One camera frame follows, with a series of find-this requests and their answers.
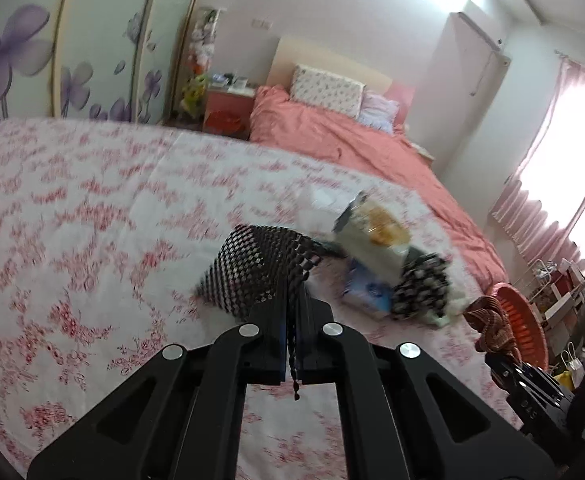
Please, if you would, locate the blue white tissue packet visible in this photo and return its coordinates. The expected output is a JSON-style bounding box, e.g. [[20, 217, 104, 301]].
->
[[341, 259, 396, 319]]

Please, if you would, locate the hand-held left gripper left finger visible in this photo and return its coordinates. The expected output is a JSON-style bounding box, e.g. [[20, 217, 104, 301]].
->
[[26, 279, 291, 480]]

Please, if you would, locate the yellow green plush toy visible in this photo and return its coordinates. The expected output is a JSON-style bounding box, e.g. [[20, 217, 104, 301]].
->
[[181, 74, 208, 114]]

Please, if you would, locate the coral duvet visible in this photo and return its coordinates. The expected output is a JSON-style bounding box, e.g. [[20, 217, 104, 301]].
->
[[248, 85, 511, 292]]

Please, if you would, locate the white floral pillow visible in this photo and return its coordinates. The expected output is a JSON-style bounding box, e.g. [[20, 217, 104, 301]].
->
[[289, 64, 366, 120]]

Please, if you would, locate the red bag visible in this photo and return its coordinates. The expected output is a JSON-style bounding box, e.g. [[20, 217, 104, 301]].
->
[[206, 110, 244, 134]]

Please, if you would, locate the coral nightstand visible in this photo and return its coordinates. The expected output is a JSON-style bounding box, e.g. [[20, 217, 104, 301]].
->
[[203, 85, 258, 139]]

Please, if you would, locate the flower print wardrobe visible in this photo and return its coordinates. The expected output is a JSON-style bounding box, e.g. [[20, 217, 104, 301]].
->
[[0, 0, 209, 142]]

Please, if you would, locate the floral bed sheet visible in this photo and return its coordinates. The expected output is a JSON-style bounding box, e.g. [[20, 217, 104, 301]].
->
[[0, 117, 523, 480]]

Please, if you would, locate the black white dotted cloth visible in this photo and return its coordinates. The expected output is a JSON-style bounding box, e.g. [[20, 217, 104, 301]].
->
[[390, 251, 466, 329]]

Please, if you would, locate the pink curtain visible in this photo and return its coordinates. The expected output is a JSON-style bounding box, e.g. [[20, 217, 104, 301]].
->
[[489, 57, 585, 267]]

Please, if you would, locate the beige headboard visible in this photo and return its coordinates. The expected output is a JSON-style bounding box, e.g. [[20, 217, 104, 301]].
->
[[266, 35, 394, 95]]

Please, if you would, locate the white storage rack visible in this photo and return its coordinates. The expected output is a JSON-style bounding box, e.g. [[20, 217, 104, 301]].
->
[[527, 257, 585, 386]]

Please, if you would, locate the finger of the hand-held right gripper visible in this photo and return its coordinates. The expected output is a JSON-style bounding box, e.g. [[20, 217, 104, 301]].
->
[[487, 355, 529, 395]]

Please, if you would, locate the orange plastic basket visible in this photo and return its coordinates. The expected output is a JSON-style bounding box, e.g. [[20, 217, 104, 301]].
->
[[491, 282, 551, 374]]

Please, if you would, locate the plush toy display column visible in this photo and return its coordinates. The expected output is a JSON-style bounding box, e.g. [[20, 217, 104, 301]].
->
[[178, 6, 222, 122]]

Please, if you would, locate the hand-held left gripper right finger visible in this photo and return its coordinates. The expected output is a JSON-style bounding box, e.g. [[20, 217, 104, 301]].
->
[[295, 289, 556, 480]]

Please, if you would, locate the black white checkered mesh cloth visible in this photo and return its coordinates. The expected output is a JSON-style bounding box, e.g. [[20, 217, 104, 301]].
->
[[195, 224, 344, 403]]

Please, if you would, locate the striped pink pillow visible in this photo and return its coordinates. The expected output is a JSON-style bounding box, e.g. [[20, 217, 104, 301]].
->
[[357, 91, 401, 134]]

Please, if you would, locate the brown patterned cloth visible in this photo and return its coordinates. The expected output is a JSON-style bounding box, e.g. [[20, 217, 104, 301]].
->
[[464, 296, 522, 362]]

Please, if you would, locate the snack packet with yellow print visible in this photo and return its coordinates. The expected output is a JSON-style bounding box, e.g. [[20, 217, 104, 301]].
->
[[333, 191, 413, 282]]

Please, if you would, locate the clear plastic packaging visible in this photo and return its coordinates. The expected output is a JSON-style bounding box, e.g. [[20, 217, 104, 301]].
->
[[297, 185, 354, 232]]

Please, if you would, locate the coral pillow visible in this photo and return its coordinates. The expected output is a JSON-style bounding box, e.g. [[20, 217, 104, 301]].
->
[[385, 81, 416, 127]]

